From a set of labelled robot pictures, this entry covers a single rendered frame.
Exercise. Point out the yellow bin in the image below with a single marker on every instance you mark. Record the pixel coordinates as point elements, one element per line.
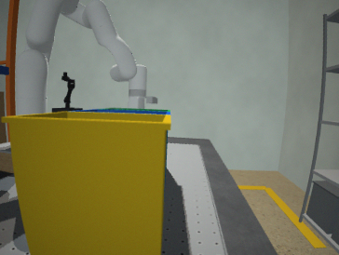
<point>90,187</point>

